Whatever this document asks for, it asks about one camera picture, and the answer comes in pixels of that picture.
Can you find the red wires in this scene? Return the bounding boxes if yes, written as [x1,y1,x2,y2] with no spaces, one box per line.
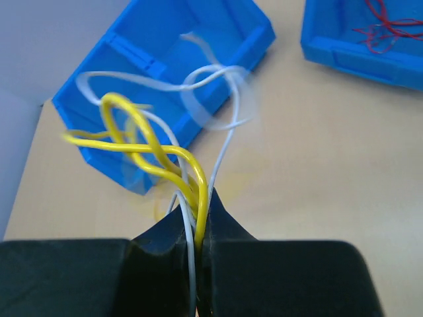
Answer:
[352,0,423,55]

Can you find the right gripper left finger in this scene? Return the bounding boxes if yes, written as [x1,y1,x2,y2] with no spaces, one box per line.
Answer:
[1,208,191,316]

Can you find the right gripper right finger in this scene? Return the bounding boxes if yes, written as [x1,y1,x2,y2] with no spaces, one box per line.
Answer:
[198,192,384,316]

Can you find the white wires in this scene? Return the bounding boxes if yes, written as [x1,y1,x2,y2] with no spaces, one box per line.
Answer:
[75,32,260,317]

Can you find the small blue bin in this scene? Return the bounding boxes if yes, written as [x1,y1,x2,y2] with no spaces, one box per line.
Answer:
[300,1,422,90]

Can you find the yellow wires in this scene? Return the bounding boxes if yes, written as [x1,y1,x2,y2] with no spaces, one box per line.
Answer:
[61,92,210,252]

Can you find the large divided blue bin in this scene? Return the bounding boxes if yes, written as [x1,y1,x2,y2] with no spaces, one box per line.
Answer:
[51,0,277,196]

